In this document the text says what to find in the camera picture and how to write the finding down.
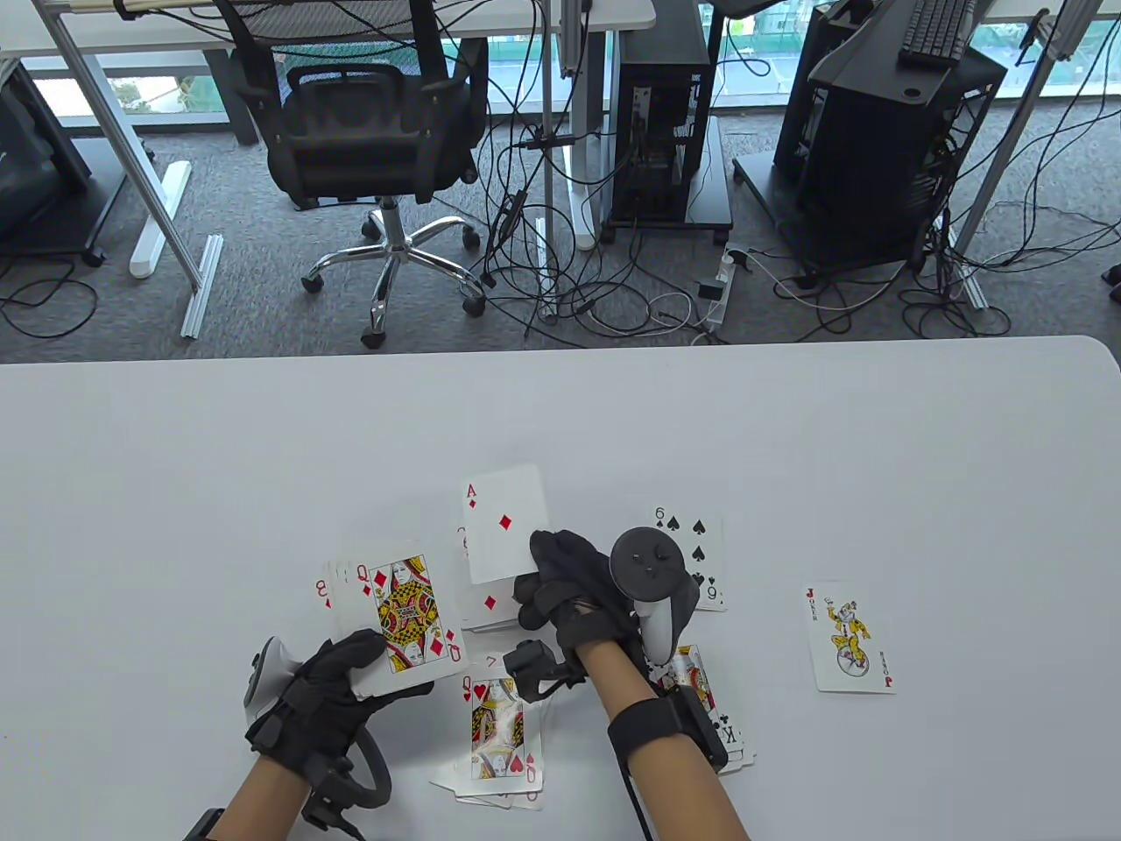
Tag pile of clubs cards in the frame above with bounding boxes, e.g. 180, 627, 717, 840
646, 644, 756, 776

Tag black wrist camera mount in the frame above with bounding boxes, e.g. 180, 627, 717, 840
670, 686, 730, 774
302, 771, 360, 833

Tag black rolling computer stand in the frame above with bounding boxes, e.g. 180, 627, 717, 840
601, 114, 735, 246

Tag person's right forearm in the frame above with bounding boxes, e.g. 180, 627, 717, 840
576, 641, 750, 841

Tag person's left hand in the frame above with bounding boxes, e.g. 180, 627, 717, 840
245, 629, 434, 781

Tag grey and white handheld controller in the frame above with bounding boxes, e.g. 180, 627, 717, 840
243, 637, 392, 811
610, 526, 702, 671

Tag black flat floor stand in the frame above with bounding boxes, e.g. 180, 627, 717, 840
734, 153, 931, 274

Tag stack of playing cards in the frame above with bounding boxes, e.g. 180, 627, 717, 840
315, 548, 469, 699

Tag black tilted board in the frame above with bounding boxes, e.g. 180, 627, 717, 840
807, 0, 957, 108

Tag single-pip diamonds playing card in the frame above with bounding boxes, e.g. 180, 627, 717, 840
462, 464, 551, 586

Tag person's left forearm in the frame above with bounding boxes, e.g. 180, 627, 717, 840
210, 755, 309, 841

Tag black rolling cabinet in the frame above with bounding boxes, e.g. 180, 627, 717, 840
0, 60, 130, 268

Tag large black computer tower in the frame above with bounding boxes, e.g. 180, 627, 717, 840
793, 44, 1008, 274

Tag person's right hand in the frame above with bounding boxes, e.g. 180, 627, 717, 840
506, 530, 649, 702

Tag pile of hearts cards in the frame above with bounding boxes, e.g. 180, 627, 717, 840
429, 653, 546, 811

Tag black looped floor cable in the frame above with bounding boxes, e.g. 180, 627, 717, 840
0, 254, 100, 341

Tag black keyboard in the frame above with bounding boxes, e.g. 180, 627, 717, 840
898, 0, 977, 69

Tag pile of diamonds cards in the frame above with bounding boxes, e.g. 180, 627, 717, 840
455, 524, 526, 633

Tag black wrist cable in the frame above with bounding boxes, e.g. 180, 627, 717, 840
617, 745, 654, 841

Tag many-pip spades playing card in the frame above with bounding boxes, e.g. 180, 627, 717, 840
650, 506, 726, 611

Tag jester figure playing card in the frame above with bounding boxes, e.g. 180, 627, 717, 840
801, 581, 897, 695

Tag black mesh office chair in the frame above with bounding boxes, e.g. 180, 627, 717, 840
213, 0, 490, 350

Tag black computer case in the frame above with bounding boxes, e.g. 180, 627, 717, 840
773, 0, 846, 185

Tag tangle of black floor cables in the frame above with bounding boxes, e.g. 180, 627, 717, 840
469, 0, 1121, 351

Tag white power strip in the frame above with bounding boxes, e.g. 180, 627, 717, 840
696, 248, 754, 334

